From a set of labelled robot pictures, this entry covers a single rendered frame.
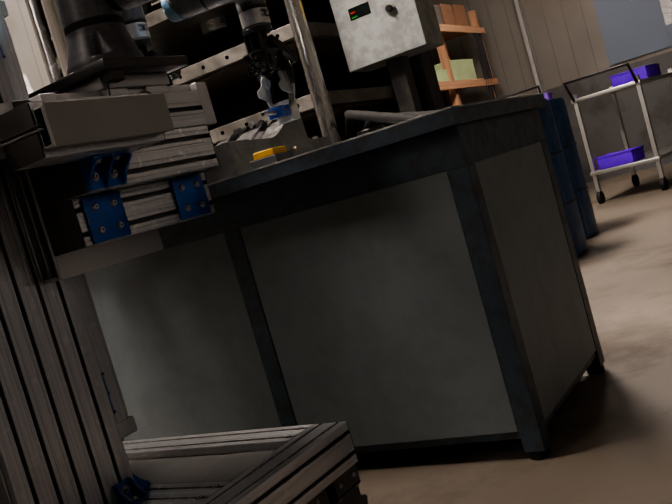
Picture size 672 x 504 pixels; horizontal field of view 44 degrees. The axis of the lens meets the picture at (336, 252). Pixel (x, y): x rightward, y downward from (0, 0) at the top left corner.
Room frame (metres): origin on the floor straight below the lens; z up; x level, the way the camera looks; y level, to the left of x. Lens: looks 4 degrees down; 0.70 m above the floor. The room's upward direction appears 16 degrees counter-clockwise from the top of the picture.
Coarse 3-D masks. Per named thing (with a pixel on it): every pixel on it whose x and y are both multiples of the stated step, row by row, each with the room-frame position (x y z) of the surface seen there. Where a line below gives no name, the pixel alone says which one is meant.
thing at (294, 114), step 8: (280, 104) 2.18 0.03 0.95; (288, 104) 2.17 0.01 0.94; (296, 104) 2.20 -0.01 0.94; (264, 112) 2.10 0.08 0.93; (272, 112) 2.13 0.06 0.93; (280, 112) 2.14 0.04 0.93; (288, 112) 2.16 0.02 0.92; (296, 112) 2.19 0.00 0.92; (280, 120) 2.19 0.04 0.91; (288, 120) 2.18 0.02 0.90
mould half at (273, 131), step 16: (272, 128) 2.38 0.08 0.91; (288, 128) 2.37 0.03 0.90; (304, 128) 2.44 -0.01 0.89; (224, 144) 2.13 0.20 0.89; (240, 144) 2.16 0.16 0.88; (256, 144) 2.22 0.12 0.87; (272, 144) 2.29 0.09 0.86; (288, 144) 2.35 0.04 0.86; (304, 144) 2.42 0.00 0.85; (320, 144) 2.50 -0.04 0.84; (224, 160) 2.14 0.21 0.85; (240, 160) 2.15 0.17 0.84; (208, 176) 2.17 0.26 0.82; (224, 176) 2.15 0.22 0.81
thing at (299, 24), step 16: (32, 0) 3.43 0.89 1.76; (288, 0) 2.83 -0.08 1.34; (32, 16) 3.43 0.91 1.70; (288, 16) 2.85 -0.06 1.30; (304, 16) 2.84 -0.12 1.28; (48, 32) 3.45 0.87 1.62; (304, 32) 2.83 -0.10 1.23; (48, 48) 3.43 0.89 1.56; (304, 48) 2.83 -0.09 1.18; (48, 64) 3.43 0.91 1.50; (304, 64) 2.84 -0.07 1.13; (320, 80) 2.83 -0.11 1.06; (320, 96) 2.83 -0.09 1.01; (320, 112) 2.83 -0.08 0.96; (320, 128) 2.85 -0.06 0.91; (336, 128) 2.84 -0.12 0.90
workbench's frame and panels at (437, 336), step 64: (448, 128) 1.80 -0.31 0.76; (512, 128) 2.10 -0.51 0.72; (256, 192) 2.08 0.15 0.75; (320, 192) 1.99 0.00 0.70; (384, 192) 1.90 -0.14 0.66; (448, 192) 1.83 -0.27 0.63; (512, 192) 2.00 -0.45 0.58; (192, 256) 2.22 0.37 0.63; (256, 256) 2.11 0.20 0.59; (320, 256) 2.02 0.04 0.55; (384, 256) 1.93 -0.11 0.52; (448, 256) 1.85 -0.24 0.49; (512, 256) 1.90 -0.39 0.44; (576, 256) 2.32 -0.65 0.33; (128, 320) 2.37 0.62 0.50; (192, 320) 2.25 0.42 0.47; (256, 320) 2.14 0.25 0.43; (320, 320) 2.04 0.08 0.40; (384, 320) 1.95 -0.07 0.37; (448, 320) 1.87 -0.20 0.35; (512, 320) 1.81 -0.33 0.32; (576, 320) 2.20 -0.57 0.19; (128, 384) 2.41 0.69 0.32; (192, 384) 2.29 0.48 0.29; (256, 384) 2.17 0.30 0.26; (320, 384) 2.07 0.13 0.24; (384, 384) 1.98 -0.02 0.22; (448, 384) 1.89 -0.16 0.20; (512, 384) 1.81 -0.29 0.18; (384, 448) 2.01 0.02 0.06
